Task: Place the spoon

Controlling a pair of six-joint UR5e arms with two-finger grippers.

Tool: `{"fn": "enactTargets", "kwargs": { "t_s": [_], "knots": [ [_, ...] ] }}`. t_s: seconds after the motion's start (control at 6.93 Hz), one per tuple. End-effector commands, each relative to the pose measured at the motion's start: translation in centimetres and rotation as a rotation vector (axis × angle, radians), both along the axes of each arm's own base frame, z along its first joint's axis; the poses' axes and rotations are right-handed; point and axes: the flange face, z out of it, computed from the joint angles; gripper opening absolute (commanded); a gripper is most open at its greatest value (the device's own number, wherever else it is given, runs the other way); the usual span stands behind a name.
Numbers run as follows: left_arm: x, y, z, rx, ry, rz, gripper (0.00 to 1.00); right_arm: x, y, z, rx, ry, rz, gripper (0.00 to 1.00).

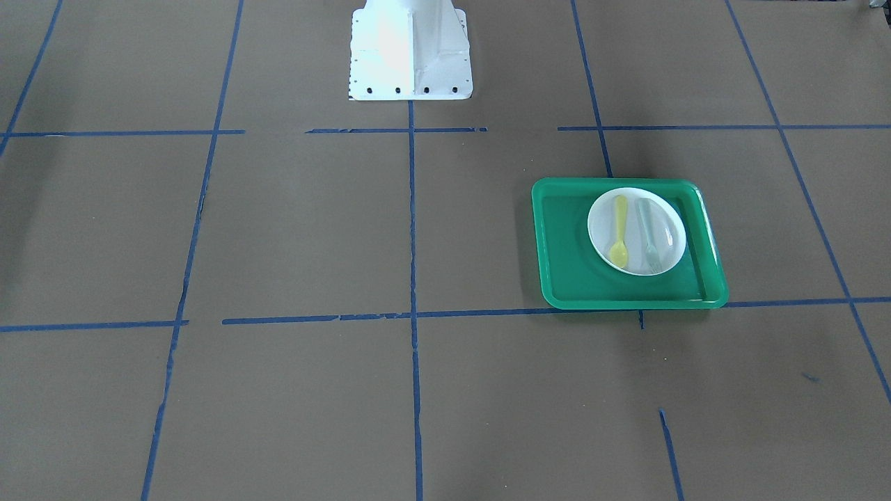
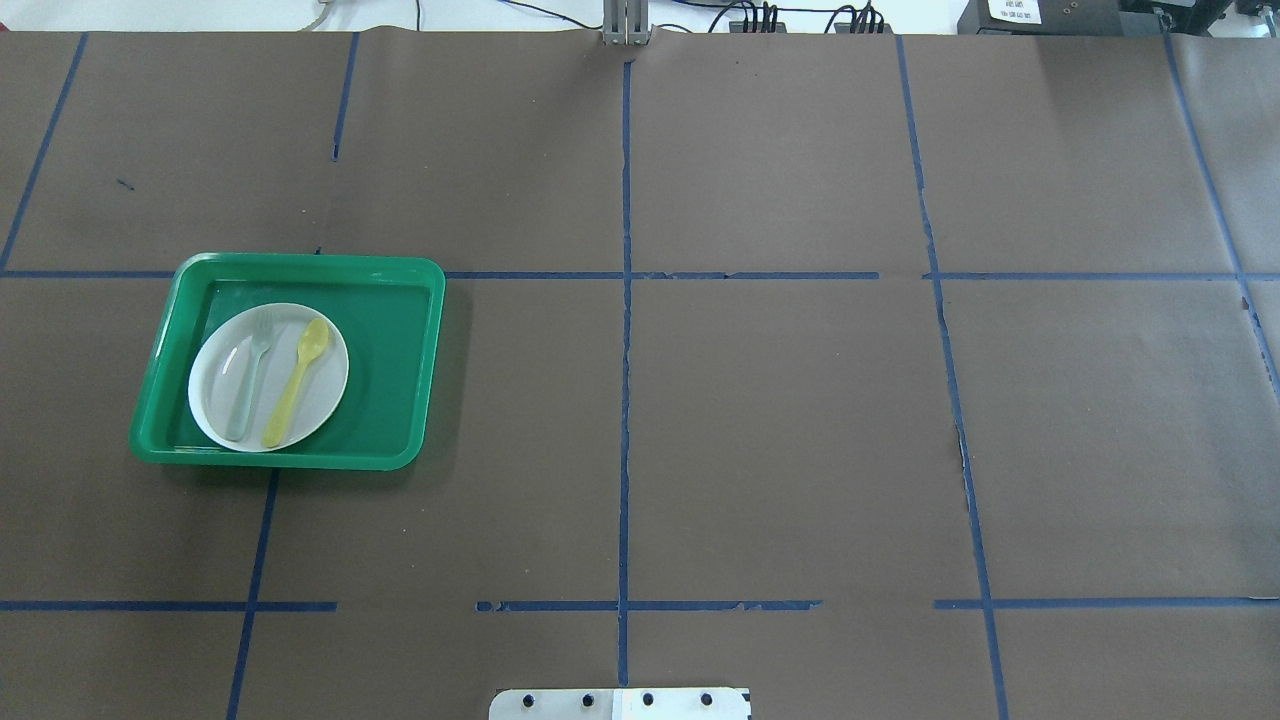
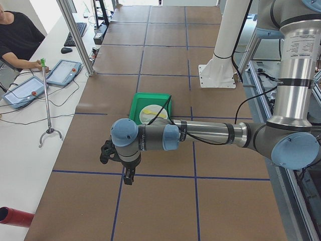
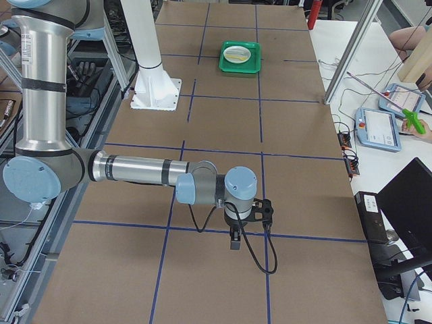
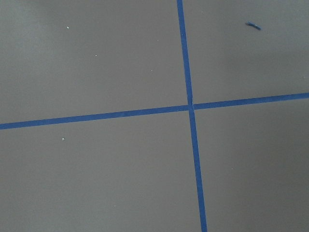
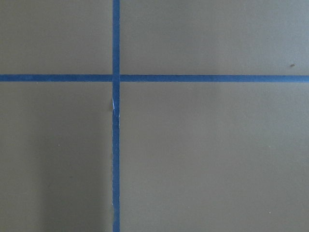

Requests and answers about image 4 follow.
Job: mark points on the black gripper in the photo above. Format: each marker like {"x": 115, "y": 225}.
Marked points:
{"x": 233, "y": 223}

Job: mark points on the yellow plastic spoon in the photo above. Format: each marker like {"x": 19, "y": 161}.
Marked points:
{"x": 237, "y": 59}

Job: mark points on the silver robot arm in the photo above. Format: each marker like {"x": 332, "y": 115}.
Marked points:
{"x": 46, "y": 165}

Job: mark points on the near orange connector block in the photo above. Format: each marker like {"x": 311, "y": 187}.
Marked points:
{"x": 351, "y": 162}

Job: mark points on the orange connector block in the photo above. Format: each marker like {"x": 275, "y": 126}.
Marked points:
{"x": 343, "y": 135}
{"x": 351, "y": 162}

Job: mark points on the black computer box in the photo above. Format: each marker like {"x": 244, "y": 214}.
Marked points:
{"x": 379, "y": 240}

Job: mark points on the far orange connector block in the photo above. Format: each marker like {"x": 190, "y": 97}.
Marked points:
{"x": 343, "y": 135}

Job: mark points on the black monitor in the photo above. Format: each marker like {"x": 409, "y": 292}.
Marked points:
{"x": 406, "y": 203}

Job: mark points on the green plastic tray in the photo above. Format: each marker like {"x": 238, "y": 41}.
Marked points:
{"x": 252, "y": 66}

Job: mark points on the near teach pendant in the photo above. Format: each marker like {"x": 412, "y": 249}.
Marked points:
{"x": 377, "y": 129}

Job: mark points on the teach pendant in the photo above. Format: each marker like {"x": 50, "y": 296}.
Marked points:
{"x": 377, "y": 129}
{"x": 409, "y": 99}

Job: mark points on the white round plate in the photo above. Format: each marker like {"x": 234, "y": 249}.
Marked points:
{"x": 237, "y": 48}

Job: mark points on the green grabber tool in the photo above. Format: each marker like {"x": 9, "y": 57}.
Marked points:
{"x": 412, "y": 119}

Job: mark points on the far teach pendant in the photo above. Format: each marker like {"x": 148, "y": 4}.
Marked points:
{"x": 409, "y": 99}

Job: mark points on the red cylinder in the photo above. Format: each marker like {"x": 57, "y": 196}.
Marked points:
{"x": 314, "y": 13}

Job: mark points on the wooden beam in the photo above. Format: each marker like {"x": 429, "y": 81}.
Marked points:
{"x": 417, "y": 64}

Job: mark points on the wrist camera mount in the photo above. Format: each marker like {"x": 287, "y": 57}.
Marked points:
{"x": 262, "y": 211}

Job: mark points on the white camera pedestal column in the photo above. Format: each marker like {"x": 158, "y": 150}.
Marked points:
{"x": 154, "y": 88}

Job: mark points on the aluminium frame post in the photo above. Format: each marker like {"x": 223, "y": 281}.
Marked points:
{"x": 356, "y": 39}

